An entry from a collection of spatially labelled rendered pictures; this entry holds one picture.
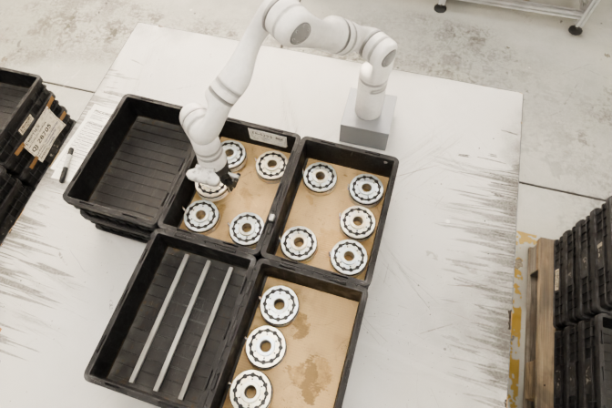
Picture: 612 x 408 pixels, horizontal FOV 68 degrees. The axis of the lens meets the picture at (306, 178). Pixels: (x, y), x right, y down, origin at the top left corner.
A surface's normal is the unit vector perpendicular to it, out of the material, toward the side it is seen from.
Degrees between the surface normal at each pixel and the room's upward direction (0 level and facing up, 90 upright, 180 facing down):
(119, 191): 0
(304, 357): 0
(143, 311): 0
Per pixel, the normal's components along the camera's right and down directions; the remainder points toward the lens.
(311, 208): -0.02, -0.47
